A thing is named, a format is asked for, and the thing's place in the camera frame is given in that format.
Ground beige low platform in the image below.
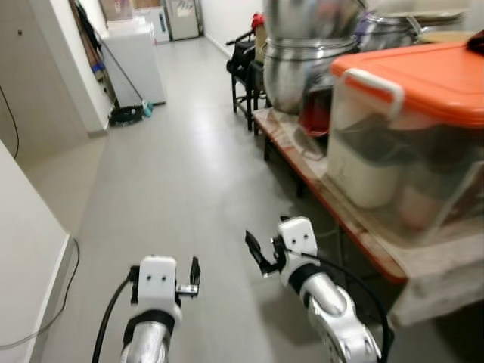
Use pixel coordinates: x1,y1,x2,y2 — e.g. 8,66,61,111
253,106,484,326

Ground grey door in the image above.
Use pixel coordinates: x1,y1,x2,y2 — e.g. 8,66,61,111
168,0,203,40

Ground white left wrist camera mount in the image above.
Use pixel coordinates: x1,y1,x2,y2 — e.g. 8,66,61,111
136,256,181,309

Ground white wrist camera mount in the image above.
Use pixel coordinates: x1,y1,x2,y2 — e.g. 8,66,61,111
276,217,318,284
136,256,181,309

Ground black metal chair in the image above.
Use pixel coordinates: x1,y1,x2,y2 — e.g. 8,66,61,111
225,30,269,133

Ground white appliance cabinet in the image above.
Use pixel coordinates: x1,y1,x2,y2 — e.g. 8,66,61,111
106,19,167,107

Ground orange-lidded box with red print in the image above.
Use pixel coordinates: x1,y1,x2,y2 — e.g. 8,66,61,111
325,42,484,243

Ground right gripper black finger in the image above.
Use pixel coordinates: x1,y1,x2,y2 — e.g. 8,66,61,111
244,231,277,277

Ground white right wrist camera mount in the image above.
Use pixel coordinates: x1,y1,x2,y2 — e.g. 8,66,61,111
276,217,318,284

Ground red pot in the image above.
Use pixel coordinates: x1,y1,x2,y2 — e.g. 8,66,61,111
299,76,337,138

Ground black bag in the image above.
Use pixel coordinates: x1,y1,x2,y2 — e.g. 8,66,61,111
465,30,484,55

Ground thin black floor cable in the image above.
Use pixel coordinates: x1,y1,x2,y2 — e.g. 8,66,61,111
0,238,80,350

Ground steel pot with lid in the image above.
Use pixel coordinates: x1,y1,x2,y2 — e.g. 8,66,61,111
355,11,424,54

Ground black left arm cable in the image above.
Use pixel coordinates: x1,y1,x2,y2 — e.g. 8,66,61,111
91,268,141,363

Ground stacked steel pots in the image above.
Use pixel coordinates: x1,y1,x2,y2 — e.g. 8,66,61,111
261,0,364,114

